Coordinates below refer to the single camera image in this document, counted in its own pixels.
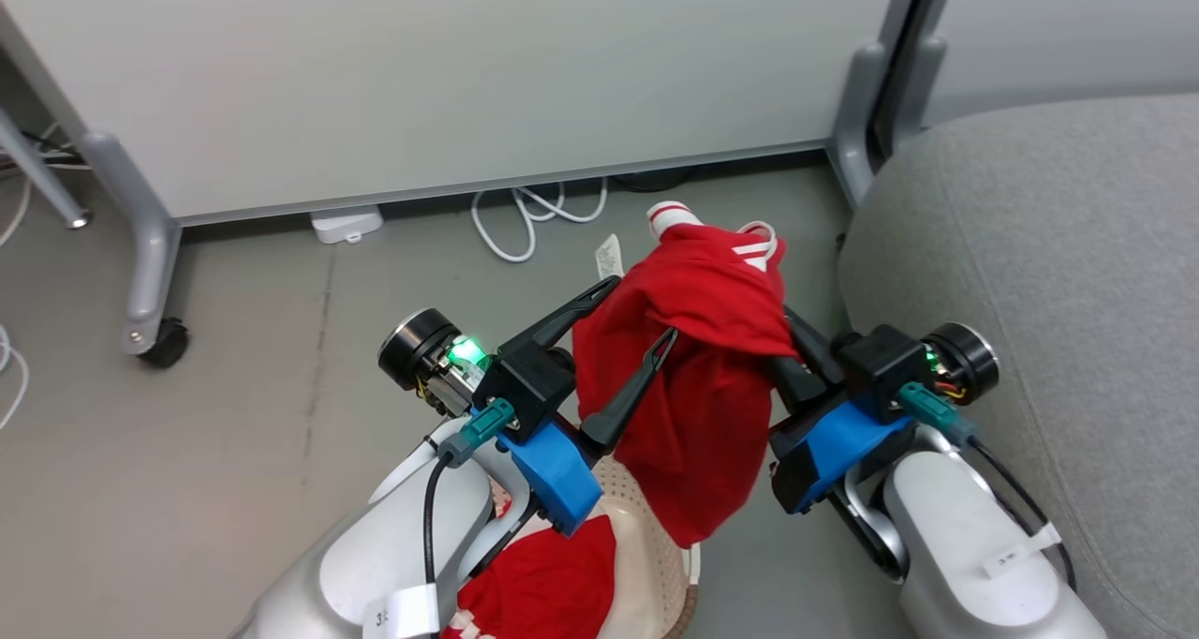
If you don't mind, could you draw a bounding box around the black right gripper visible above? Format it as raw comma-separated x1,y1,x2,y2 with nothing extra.
768,305,936,422

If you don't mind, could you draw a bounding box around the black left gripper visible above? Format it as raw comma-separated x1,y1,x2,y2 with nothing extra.
473,275,679,454

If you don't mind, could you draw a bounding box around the red shirt with white stripes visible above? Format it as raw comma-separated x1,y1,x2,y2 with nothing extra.
571,201,798,549

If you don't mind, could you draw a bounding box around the beige perforated laundry basket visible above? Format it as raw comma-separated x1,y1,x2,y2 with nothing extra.
487,452,701,639

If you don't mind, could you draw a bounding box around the red garment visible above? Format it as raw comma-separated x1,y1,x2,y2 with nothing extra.
456,513,620,639

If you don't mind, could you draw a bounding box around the grey partition leg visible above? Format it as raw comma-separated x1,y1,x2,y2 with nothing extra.
828,41,891,212
890,35,948,158
80,130,185,356

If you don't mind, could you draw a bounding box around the grey fabric sofa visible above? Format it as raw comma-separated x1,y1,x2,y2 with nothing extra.
836,93,1199,639

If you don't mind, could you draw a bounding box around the white power adapter box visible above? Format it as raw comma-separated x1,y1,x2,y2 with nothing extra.
308,204,386,246

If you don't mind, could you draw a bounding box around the large white partition panel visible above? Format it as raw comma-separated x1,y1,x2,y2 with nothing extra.
0,0,926,229

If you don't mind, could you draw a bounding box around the narrow white partition panel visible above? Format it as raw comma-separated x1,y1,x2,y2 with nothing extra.
925,0,1199,126

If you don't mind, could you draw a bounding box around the black caster wheel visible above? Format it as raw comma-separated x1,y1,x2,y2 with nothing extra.
138,317,191,370

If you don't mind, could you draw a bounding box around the grey metal table leg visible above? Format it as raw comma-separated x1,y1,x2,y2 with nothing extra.
0,105,94,231

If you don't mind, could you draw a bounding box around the looped white floor cable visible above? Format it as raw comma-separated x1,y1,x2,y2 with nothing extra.
469,177,611,264

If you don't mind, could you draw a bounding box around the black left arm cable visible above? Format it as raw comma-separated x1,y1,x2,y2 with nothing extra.
423,398,541,593

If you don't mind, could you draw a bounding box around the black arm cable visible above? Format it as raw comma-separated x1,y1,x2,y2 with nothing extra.
423,398,541,593
896,381,1078,593

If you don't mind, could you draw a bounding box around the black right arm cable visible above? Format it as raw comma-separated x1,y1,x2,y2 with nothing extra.
896,381,1078,593

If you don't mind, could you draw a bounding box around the white right cable label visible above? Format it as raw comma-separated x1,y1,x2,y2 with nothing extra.
980,523,1064,581

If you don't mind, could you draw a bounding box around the white cable label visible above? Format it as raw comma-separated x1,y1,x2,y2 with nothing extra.
362,583,441,639
980,523,1064,581

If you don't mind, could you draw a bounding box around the white left cable label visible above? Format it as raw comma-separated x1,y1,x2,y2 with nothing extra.
362,583,441,639

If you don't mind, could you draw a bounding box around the thin white cable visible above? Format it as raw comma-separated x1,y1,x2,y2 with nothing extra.
0,175,35,248
0,324,32,432

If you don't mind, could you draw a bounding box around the black cable bundle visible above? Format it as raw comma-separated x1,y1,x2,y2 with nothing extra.
0,126,91,173

